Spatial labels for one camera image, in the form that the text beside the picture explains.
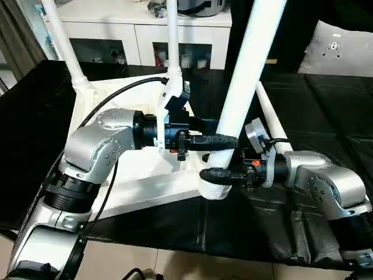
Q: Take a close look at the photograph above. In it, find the white plastic table top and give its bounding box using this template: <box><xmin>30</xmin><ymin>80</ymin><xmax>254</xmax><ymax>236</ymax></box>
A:
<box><xmin>68</xmin><ymin>73</ymin><xmax>210</xmax><ymax>220</ymax></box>

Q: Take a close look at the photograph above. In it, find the white plastic table leg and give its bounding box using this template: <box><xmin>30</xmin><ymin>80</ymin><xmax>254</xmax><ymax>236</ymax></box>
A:
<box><xmin>41</xmin><ymin>0</ymin><xmax>90</xmax><ymax>90</ymax></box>
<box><xmin>255</xmin><ymin>80</ymin><xmax>291</xmax><ymax>153</ymax></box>
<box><xmin>199</xmin><ymin>0</ymin><xmax>288</xmax><ymax>201</ymax></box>
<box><xmin>166</xmin><ymin>0</ymin><xmax>184</xmax><ymax>86</ymax></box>

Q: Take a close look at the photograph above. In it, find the dark helmet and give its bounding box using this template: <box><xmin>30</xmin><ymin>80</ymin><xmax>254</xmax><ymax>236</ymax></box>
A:
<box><xmin>176</xmin><ymin>0</ymin><xmax>227</xmax><ymax>18</ymax></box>

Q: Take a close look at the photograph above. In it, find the white cabinet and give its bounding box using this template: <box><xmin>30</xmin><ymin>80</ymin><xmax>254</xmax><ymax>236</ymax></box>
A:
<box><xmin>43</xmin><ymin>0</ymin><xmax>233</xmax><ymax>70</ymax></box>

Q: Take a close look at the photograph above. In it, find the brown rounded robot part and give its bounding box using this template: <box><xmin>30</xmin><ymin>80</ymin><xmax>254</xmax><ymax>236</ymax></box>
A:
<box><xmin>125</xmin><ymin>267</ymin><xmax>164</xmax><ymax>280</ymax></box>

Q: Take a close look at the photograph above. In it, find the black bundle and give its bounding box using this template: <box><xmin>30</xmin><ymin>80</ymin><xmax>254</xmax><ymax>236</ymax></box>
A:
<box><xmin>147</xmin><ymin>0</ymin><xmax>169</xmax><ymax>17</ymax></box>

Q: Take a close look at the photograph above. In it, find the black cabinet gold label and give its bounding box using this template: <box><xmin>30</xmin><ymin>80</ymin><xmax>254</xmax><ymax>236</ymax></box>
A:
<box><xmin>227</xmin><ymin>0</ymin><xmax>321</xmax><ymax>74</ymax></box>

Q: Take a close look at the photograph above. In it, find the light blue hanging strip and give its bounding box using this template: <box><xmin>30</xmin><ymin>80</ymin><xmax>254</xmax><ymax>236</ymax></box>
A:
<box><xmin>34</xmin><ymin>0</ymin><xmax>59</xmax><ymax>61</ymax></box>

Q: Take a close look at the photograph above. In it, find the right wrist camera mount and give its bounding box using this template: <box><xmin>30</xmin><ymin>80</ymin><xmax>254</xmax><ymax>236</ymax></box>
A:
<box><xmin>244</xmin><ymin>117</ymin><xmax>277</xmax><ymax>188</ymax></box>

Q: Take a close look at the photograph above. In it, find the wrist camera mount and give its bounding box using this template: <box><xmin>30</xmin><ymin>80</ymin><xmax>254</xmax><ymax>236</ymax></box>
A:
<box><xmin>244</xmin><ymin>117</ymin><xmax>277</xmax><ymax>188</ymax></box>
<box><xmin>155</xmin><ymin>76</ymin><xmax>193</xmax><ymax>155</ymax></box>

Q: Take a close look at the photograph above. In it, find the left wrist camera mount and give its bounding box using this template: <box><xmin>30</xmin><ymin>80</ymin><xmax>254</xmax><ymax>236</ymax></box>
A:
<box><xmin>155</xmin><ymin>76</ymin><xmax>193</xmax><ymax>155</ymax></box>

